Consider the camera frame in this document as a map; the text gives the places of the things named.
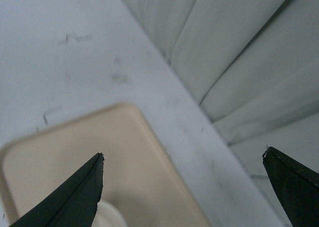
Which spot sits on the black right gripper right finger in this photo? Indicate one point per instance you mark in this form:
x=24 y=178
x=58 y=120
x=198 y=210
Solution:
x=296 y=187

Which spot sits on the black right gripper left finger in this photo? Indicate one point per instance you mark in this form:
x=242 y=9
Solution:
x=74 y=203

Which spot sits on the cream mug with black handle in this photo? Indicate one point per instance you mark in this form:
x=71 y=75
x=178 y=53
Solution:
x=108 y=216

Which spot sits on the beige rectangular plastic tray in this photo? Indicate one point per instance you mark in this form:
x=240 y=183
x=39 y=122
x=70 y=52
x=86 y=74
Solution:
x=139 y=179

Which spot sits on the pale green curtain backdrop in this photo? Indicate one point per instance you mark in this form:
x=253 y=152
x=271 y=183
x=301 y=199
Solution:
x=252 y=65

